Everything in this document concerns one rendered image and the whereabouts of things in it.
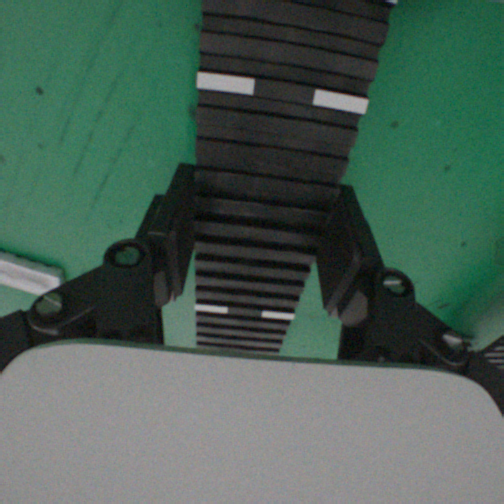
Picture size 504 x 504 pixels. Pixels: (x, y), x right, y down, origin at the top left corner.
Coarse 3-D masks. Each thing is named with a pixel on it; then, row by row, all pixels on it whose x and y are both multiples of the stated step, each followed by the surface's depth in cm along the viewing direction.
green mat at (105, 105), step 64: (0, 0) 7; (64, 0) 7; (128, 0) 7; (192, 0) 8; (448, 0) 7; (0, 64) 9; (64, 64) 9; (128, 64) 9; (192, 64) 9; (384, 64) 9; (448, 64) 8; (0, 128) 10; (64, 128) 10; (128, 128) 11; (192, 128) 11; (384, 128) 10; (448, 128) 10; (0, 192) 13; (64, 192) 13; (128, 192) 13; (384, 192) 12; (448, 192) 12; (64, 256) 16; (192, 256) 16; (384, 256) 15; (448, 256) 15; (192, 320) 21; (320, 320) 20; (448, 320) 20
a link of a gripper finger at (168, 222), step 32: (192, 192) 9; (160, 224) 8; (192, 224) 10; (160, 256) 8; (64, 288) 7; (96, 288) 7; (160, 288) 8; (32, 320) 6; (64, 320) 6; (96, 320) 7
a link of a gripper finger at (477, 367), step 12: (420, 360) 7; (468, 360) 7; (480, 360) 7; (456, 372) 7; (468, 372) 7; (480, 372) 7; (492, 372) 7; (480, 384) 6; (492, 384) 7; (492, 396) 6
